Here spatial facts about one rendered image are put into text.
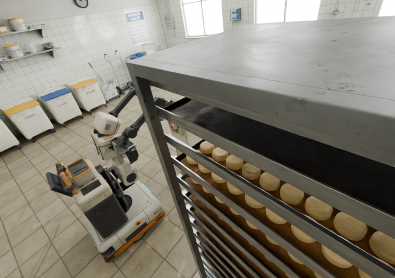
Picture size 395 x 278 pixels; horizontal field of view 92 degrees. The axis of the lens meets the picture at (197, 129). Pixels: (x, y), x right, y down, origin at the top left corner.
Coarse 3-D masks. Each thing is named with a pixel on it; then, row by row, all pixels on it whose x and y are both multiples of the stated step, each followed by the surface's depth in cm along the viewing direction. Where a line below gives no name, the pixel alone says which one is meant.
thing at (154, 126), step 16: (128, 64) 44; (144, 80) 46; (144, 96) 48; (144, 112) 51; (160, 128) 54; (160, 144) 56; (160, 160) 61; (176, 176) 65; (176, 192) 68; (176, 208) 75; (192, 240) 86
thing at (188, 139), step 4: (172, 132) 237; (184, 132) 214; (188, 132) 213; (176, 136) 234; (180, 136) 225; (184, 136) 219; (188, 136) 215; (192, 136) 220; (196, 136) 225; (180, 140) 231; (184, 140) 224; (188, 140) 218; (192, 140) 222; (196, 140) 227; (188, 144) 221; (192, 144) 224; (176, 152) 258; (180, 152) 247
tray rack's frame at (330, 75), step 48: (192, 48) 46; (240, 48) 38; (288, 48) 33; (336, 48) 29; (384, 48) 26; (240, 96) 23; (288, 96) 19; (336, 96) 17; (384, 96) 16; (384, 144) 15
